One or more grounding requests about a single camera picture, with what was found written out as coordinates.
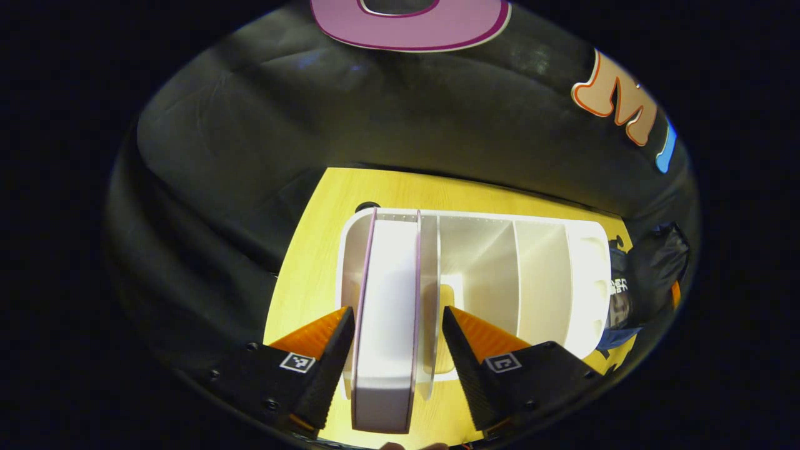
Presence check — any white bookshelf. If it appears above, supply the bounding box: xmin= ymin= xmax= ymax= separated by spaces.
xmin=336 ymin=207 xmax=612 ymax=401

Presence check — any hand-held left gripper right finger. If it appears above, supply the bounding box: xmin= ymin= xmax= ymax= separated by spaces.
xmin=442 ymin=305 xmax=601 ymax=435

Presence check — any blue schoolbag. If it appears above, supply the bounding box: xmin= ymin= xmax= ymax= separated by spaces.
xmin=597 ymin=222 xmax=691 ymax=351

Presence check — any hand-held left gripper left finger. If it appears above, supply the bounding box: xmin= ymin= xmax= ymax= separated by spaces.
xmin=209 ymin=306 xmax=356 ymax=438

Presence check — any black backdrop cloth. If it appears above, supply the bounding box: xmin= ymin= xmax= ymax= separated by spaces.
xmin=106 ymin=0 xmax=698 ymax=376

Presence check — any pink cover book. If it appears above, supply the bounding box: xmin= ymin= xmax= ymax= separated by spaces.
xmin=350 ymin=209 xmax=421 ymax=434

